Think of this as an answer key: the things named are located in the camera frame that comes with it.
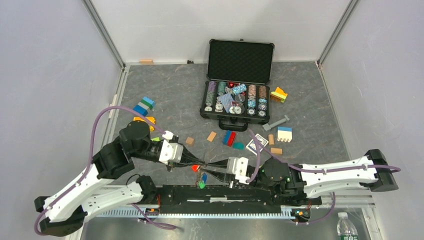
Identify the wooden block on ledge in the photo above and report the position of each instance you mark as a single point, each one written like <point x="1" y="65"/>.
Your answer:
<point x="146" y="61"/>

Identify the black poker chip case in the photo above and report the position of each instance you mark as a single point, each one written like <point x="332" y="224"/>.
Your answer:
<point x="236" y="91"/>

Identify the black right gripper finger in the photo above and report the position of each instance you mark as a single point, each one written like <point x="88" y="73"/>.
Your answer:
<point x="220" y="176"/>
<point x="218" y="164"/>

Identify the yellow orange brick pile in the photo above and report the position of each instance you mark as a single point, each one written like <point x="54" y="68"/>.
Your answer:
<point x="278" y="95"/>

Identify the plastic water bottle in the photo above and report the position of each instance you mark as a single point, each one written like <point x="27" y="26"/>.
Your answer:
<point x="346" y="230"/>

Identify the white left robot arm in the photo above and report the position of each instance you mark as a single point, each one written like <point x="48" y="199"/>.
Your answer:
<point x="66" y="211"/>

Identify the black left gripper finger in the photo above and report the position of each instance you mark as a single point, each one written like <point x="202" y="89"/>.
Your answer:
<point x="188" y="157"/>
<point x="183" y="165"/>

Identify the blue playing card box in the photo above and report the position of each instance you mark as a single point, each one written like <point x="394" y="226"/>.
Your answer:
<point x="260" y="141"/>

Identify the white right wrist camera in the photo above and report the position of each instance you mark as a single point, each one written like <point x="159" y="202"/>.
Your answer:
<point x="238" y="166"/>

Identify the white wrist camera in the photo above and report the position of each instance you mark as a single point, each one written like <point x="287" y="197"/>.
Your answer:
<point x="238" y="166"/>
<point x="171" y="151"/>

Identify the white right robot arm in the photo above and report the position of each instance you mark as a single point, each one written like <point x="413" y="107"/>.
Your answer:
<point x="310" y="181"/>

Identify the grey plastic bolt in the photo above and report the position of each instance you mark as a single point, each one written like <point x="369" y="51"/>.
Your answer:
<point x="268" y="126"/>

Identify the blue grey green brick stack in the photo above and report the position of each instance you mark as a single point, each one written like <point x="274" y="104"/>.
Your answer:
<point x="145" y="106"/>

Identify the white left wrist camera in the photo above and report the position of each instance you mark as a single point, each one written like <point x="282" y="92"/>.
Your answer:
<point x="171" y="151"/>

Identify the teal flat piece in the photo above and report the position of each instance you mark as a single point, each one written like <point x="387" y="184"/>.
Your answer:
<point x="238" y="145"/>

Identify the orange wooden block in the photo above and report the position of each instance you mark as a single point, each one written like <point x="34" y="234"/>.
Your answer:
<point x="276" y="151"/>

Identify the blue white brick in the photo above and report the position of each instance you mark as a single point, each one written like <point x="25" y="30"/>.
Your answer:
<point x="284" y="134"/>

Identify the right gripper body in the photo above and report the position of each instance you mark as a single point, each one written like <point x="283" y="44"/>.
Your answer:
<point x="230" y="179"/>

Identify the orange flat block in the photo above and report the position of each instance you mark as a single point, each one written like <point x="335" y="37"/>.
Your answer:
<point x="211" y="136"/>

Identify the blue red brick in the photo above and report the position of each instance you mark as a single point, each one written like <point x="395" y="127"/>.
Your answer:
<point x="229" y="138"/>

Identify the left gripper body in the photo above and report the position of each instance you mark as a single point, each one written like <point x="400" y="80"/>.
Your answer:
<point x="167" y="161"/>

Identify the small wooden cube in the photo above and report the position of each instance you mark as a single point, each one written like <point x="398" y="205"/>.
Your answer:
<point x="190" y="141"/>

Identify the green key tag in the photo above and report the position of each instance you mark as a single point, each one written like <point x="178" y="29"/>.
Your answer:
<point x="201" y="185"/>

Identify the blue key tag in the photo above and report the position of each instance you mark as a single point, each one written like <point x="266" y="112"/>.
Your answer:
<point x="204" y="178"/>

